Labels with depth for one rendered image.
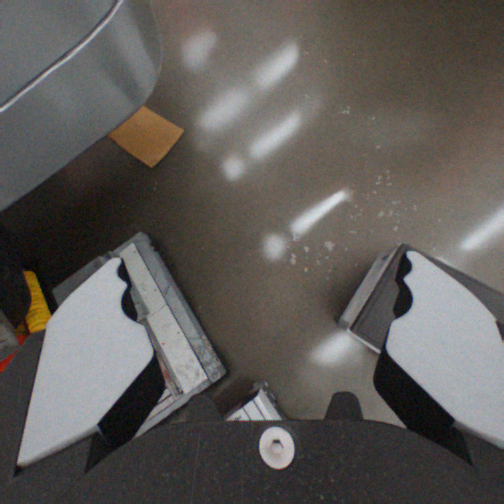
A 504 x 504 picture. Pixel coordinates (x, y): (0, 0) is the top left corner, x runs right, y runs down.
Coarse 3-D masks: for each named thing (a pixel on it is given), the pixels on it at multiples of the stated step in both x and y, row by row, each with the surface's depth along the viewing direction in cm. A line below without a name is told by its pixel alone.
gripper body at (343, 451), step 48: (192, 432) 4; (240, 432) 4; (288, 432) 4; (336, 432) 4; (384, 432) 4; (96, 480) 4; (144, 480) 4; (192, 480) 4; (240, 480) 4; (288, 480) 4; (336, 480) 4; (384, 480) 4; (432, 480) 4; (480, 480) 4
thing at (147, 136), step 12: (144, 108) 152; (132, 120) 152; (144, 120) 151; (156, 120) 149; (120, 132) 151; (132, 132) 150; (144, 132) 149; (156, 132) 147; (168, 132) 145; (180, 132) 143; (120, 144) 150; (132, 144) 148; (144, 144) 146; (156, 144) 145; (168, 144) 143; (144, 156) 144; (156, 156) 142
